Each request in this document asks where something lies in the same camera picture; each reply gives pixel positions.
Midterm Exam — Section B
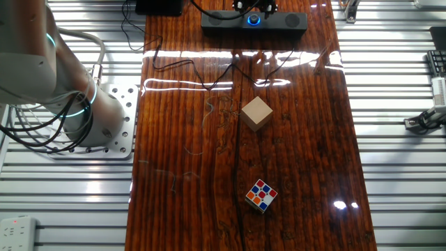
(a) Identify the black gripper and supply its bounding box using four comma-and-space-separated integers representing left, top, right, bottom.
232, 0, 279, 19

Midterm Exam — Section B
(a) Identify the dark grey box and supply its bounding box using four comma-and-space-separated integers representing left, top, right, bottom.
429, 26, 446, 50

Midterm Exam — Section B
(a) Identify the Rubik's cube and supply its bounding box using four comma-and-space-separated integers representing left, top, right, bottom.
245, 178, 279, 215

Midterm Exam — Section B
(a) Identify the black soundbar speaker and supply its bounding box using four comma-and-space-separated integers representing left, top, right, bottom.
201, 9, 309, 38

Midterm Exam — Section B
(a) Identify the small grey ribbed camera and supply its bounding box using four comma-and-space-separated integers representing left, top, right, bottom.
431, 75, 446, 107

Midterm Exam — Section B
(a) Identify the thin black speaker cable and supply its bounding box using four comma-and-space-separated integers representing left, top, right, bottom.
121, 0, 297, 91

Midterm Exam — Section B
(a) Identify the black flat device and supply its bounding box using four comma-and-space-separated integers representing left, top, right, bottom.
134, 0, 183, 17

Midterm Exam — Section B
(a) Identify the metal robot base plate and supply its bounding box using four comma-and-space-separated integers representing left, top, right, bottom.
47, 82, 139, 160

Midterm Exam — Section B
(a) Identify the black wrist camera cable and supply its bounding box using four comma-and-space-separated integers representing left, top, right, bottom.
189, 0, 261, 21

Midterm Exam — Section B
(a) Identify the black computer keyboard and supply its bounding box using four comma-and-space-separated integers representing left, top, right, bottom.
426, 50, 446, 78

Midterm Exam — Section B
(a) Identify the white power strip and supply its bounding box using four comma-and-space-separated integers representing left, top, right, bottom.
0, 215, 38, 251

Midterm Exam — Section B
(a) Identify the plain wooden cube block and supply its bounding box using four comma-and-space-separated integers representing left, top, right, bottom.
240, 96, 274, 132

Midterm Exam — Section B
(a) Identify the thick grey robot cable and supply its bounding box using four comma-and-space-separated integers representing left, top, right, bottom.
57, 27, 106, 86

